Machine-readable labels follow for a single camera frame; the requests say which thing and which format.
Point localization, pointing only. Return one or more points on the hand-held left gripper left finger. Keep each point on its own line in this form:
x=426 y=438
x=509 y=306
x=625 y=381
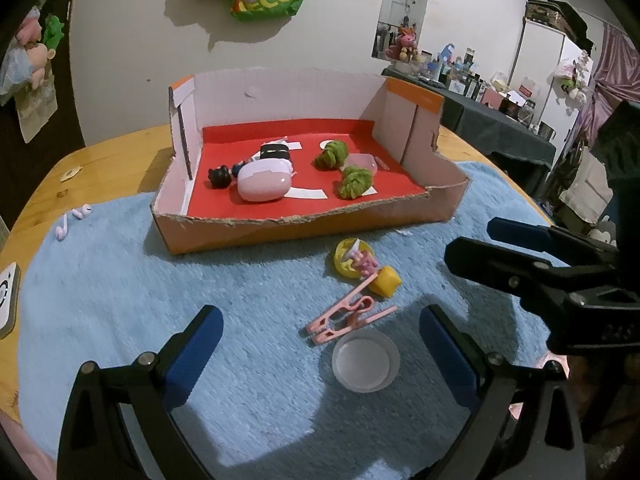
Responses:
x=197 y=355

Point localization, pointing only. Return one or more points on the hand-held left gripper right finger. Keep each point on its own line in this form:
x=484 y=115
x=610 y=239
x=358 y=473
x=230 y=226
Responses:
x=447 y=355

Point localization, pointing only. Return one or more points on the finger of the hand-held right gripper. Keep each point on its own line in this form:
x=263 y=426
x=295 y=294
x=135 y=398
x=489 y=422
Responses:
x=515 y=232
x=490 y=267

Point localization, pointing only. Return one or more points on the green scrunchie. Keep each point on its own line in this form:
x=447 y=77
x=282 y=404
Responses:
x=332 y=155
x=356 y=182

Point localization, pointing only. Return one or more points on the orange cardboard box tray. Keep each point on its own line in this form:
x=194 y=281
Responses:
x=300 y=225

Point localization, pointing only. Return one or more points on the pink oval earbud case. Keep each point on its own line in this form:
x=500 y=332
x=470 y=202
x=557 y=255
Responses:
x=262 y=185

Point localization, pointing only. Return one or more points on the person's right hand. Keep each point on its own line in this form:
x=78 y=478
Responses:
x=595 y=395

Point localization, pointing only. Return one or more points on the blue fluffy blanket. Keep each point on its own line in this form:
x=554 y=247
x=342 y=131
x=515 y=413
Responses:
x=250 y=310

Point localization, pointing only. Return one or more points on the clear plastic round lid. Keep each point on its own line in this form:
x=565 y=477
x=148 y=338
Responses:
x=365 y=362

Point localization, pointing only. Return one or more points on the white face plush toy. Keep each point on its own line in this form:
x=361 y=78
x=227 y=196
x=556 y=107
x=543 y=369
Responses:
x=602 y=227

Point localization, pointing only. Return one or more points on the yellow plastic block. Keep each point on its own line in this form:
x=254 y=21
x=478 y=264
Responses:
x=385 y=280

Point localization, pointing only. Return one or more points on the dark cloth covered table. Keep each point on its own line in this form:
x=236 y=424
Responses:
x=490 y=130

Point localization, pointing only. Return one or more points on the pink clothes peg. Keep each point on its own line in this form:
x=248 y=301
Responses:
x=345 y=320

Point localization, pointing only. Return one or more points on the white fridge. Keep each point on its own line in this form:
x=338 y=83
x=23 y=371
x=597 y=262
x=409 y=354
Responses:
x=550 y=85

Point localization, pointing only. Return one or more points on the row of bottles and jars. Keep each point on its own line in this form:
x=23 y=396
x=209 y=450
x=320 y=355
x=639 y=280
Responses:
x=480 y=80

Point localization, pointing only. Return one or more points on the white flower bunch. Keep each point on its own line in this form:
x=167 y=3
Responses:
x=572 y=77

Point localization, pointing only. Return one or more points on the purple curtain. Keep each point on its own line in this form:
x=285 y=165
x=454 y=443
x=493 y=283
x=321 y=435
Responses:
x=607 y=75

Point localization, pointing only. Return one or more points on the pink earbud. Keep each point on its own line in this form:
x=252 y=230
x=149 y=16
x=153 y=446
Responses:
x=82 y=210

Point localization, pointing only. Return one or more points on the white earbuds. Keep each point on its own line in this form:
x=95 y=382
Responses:
x=62 y=227

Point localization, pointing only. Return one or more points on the white device at table edge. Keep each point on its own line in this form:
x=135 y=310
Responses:
x=7 y=300

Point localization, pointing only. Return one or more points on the pink plush rabbit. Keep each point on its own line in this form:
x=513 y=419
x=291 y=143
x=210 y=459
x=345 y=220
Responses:
x=406 y=42

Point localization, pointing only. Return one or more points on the small paper sticker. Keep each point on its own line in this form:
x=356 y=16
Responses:
x=70 y=173

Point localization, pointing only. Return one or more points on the dark bag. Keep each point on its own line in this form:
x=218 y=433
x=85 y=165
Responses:
x=555 y=12

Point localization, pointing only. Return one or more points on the hanging paper sheet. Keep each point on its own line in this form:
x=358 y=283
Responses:
x=35 y=115

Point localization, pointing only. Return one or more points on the bag of plush toys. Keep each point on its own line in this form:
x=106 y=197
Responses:
x=35 y=45

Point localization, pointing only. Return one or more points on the wall mirror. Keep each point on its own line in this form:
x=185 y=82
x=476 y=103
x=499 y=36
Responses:
x=400 y=5

